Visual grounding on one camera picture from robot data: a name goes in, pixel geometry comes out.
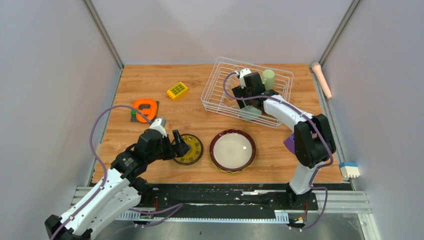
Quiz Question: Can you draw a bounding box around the beige cylinder handle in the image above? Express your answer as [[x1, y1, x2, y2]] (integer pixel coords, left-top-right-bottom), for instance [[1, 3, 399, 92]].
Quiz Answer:
[[311, 62, 333, 100]]

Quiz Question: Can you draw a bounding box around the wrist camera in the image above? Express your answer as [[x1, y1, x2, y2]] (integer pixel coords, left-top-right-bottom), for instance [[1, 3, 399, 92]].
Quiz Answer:
[[149, 117, 168, 137], [238, 68, 252, 89]]

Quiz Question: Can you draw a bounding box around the black plate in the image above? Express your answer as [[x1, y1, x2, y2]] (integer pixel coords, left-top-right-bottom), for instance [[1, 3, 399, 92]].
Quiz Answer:
[[172, 133, 204, 166]]

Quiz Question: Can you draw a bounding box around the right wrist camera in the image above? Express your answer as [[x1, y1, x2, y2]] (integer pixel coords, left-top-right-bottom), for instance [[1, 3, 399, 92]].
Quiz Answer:
[[238, 68, 252, 89]]

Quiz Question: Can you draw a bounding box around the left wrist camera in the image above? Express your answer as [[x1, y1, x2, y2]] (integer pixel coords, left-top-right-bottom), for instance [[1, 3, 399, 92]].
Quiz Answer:
[[149, 117, 168, 137]]

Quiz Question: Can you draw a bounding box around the orange toy on grey base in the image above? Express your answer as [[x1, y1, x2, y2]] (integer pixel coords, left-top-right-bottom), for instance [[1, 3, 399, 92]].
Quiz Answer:
[[130, 98, 160, 123]]

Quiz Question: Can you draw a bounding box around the yellow dotted plate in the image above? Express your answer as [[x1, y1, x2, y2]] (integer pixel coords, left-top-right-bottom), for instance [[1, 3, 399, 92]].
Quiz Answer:
[[211, 162, 247, 175]]

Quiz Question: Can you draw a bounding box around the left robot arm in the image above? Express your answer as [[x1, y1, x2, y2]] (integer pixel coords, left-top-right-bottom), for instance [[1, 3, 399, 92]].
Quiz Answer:
[[44, 129, 191, 240]]

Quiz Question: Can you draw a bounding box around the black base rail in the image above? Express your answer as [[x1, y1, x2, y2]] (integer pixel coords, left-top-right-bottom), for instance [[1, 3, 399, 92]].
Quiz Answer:
[[138, 183, 319, 219]]

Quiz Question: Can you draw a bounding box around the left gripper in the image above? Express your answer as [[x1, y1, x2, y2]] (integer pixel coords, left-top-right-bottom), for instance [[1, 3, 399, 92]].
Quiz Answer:
[[146, 129, 191, 163]]

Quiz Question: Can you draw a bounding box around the yellow patterned black-rimmed plate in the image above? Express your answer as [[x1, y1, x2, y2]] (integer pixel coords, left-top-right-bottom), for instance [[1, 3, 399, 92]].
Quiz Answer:
[[172, 133, 204, 166]]

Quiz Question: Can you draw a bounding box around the purple metronome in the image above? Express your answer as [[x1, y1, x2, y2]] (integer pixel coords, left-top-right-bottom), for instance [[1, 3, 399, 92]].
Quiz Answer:
[[283, 133, 296, 155]]

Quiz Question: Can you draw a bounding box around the light teal bowl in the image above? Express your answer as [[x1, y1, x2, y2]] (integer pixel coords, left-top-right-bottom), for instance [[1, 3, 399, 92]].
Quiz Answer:
[[238, 105, 262, 121]]

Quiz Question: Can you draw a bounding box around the yellow toy brick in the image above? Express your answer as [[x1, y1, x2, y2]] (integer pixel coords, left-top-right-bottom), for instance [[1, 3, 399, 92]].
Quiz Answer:
[[166, 81, 189, 102]]

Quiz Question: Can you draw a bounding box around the white wire dish rack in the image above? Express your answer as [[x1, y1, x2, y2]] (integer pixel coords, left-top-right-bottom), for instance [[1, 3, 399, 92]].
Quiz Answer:
[[201, 57, 294, 129]]

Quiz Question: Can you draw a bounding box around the blue and white toy brick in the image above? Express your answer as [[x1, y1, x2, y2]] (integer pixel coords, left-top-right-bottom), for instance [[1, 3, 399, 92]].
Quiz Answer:
[[338, 162, 361, 179]]

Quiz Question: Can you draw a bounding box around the light green mug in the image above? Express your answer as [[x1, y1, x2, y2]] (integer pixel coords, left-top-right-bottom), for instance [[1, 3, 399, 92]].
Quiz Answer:
[[261, 69, 276, 91]]

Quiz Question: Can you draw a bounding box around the brown-rimmed white plate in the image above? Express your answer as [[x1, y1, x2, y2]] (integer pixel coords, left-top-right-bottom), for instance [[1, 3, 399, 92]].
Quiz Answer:
[[209, 129, 257, 171]]

